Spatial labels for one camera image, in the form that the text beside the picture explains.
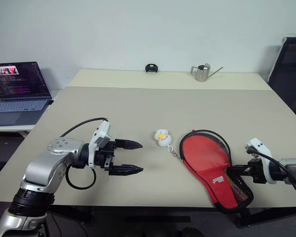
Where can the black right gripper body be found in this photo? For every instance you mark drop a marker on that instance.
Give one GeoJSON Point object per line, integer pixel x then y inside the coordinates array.
{"type": "Point", "coordinates": [257, 172]}

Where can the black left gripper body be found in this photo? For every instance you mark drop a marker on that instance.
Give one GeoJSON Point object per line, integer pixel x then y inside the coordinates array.
{"type": "Point", "coordinates": [104, 158]}

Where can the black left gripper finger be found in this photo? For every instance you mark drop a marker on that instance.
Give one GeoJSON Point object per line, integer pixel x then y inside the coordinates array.
{"type": "Point", "coordinates": [125, 170]}
{"type": "Point", "coordinates": [128, 144]}

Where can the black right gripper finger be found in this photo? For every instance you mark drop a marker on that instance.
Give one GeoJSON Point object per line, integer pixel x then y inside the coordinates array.
{"type": "Point", "coordinates": [245, 173]}
{"type": "Point", "coordinates": [238, 168]}

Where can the red black paddle case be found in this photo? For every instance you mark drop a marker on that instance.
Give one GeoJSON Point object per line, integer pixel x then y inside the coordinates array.
{"type": "Point", "coordinates": [217, 185]}

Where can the red table tennis paddle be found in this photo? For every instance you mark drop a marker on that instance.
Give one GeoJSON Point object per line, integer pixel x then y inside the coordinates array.
{"type": "Point", "coordinates": [204, 153]}

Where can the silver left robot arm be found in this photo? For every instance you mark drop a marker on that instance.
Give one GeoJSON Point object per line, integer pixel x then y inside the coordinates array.
{"type": "Point", "coordinates": [42, 170]}

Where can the small black clamp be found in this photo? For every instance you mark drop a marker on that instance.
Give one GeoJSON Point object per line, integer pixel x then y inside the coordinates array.
{"type": "Point", "coordinates": [151, 68]}

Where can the steel watering can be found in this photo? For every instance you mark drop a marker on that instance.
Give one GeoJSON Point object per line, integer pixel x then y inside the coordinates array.
{"type": "Point", "coordinates": [202, 73]}

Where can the black mesh office chair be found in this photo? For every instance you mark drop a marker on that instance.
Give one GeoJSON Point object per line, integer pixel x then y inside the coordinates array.
{"type": "Point", "coordinates": [291, 74]}

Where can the open grey laptop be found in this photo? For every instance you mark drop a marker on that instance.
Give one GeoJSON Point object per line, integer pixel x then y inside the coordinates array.
{"type": "Point", "coordinates": [17, 98]}

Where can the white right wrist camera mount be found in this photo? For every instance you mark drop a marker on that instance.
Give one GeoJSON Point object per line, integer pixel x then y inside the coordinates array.
{"type": "Point", "coordinates": [266, 160]}

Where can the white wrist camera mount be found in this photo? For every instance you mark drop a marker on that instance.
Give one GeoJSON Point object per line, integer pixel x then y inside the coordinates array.
{"type": "Point", "coordinates": [101, 137]}
{"type": "Point", "coordinates": [266, 160]}

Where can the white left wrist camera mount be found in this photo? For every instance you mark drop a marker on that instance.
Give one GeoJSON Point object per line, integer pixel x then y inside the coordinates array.
{"type": "Point", "coordinates": [101, 137]}

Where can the black table frame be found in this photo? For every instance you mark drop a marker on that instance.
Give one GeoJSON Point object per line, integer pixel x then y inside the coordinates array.
{"type": "Point", "coordinates": [150, 209]}

